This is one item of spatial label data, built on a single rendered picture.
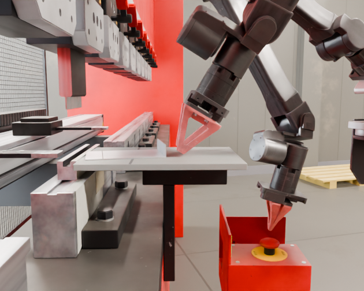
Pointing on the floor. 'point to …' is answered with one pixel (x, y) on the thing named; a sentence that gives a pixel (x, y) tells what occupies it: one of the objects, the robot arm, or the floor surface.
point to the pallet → (329, 175)
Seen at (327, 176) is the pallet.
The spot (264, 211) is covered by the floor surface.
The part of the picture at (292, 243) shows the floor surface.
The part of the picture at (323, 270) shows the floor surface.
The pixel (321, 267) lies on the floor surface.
